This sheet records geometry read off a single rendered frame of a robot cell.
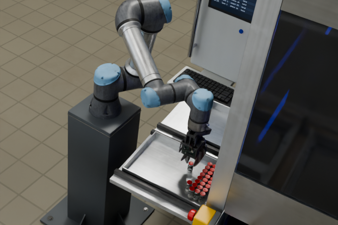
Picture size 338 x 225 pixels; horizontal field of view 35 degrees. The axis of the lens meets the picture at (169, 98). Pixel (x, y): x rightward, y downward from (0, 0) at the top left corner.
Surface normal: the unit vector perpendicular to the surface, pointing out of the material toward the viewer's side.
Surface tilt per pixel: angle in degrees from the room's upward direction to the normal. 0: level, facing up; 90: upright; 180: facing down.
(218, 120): 0
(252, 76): 90
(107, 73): 7
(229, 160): 90
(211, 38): 90
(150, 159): 0
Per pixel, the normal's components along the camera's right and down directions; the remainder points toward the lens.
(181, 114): 0.12, -0.78
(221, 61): -0.53, 0.47
